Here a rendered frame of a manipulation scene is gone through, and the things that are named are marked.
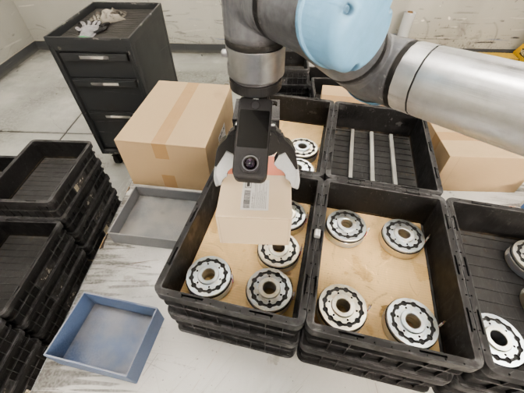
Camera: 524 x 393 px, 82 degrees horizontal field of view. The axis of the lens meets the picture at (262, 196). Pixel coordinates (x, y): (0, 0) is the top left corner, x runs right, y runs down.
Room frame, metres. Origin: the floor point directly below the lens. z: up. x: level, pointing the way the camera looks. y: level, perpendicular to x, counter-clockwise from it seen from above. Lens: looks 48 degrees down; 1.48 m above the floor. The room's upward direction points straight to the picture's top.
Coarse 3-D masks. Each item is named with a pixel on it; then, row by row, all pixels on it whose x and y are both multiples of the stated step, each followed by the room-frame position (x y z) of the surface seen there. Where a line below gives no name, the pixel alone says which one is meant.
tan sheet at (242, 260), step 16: (304, 208) 0.55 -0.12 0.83; (208, 240) 0.44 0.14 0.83; (304, 240) 0.44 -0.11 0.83; (224, 256) 0.39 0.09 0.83; (240, 256) 0.39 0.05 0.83; (256, 256) 0.39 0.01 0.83; (240, 272) 0.35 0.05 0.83; (288, 272) 0.35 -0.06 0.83; (240, 288) 0.31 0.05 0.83; (240, 304) 0.27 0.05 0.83
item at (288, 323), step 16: (304, 176) 0.57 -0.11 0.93; (320, 192) 0.52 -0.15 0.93; (192, 224) 0.42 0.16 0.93; (176, 256) 0.33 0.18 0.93; (304, 272) 0.29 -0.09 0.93; (160, 288) 0.26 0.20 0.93; (304, 288) 0.27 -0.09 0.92; (192, 304) 0.23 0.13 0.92; (208, 304) 0.23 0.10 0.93; (224, 304) 0.23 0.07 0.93; (304, 304) 0.23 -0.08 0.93; (256, 320) 0.20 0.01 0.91; (272, 320) 0.20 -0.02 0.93; (288, 320) 0.20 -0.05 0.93; (304, 320) 0.20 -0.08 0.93
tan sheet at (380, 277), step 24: (360, 216) 0.52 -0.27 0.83; (336, 264) 0.37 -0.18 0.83; (360, 264) 0.37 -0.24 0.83; (384, 264) 0.37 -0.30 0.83; (408, 264) 0.37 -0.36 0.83; (360, 288) 0.31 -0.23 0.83; (384, 288) 0.31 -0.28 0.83; (408, 288) 0.31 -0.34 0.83; (432, 312) 0.25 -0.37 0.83; (384, 336) 0.20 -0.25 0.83
